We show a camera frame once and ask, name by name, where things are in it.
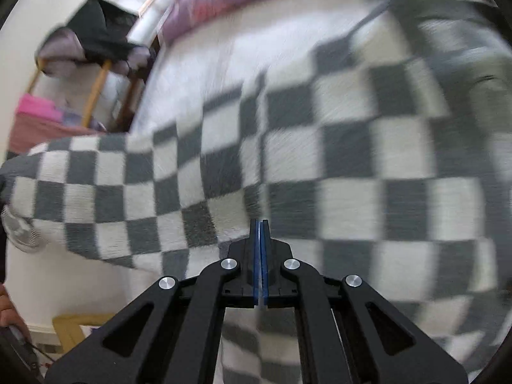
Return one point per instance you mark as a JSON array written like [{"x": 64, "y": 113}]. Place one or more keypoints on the pink striped towel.
[{"x": 38, "y": 120}]

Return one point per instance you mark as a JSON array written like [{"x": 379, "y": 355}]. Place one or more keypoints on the wooden clothes rack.
[{"x": 96, "y": 92}]

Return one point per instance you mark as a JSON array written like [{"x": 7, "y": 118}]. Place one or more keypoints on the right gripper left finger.
[{"x": 171, "y": 332}]

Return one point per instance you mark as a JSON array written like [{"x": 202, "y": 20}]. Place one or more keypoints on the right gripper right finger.
[{"x": 347, "y": 332}]

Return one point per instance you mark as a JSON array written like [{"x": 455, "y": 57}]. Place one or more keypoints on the black grey hanging jacket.
[{"x": 97, "y": 32}]

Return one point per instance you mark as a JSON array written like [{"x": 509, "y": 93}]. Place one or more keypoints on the grey white checkered cardigan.
[{"x": 384, "y": 151}]

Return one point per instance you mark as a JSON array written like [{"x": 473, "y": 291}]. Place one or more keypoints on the person's hand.
[{"x": 9, "y": 315}]

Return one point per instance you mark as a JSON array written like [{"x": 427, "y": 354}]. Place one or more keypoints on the white fuzzy bed blanket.
[{"x": 231, "y": 48}]

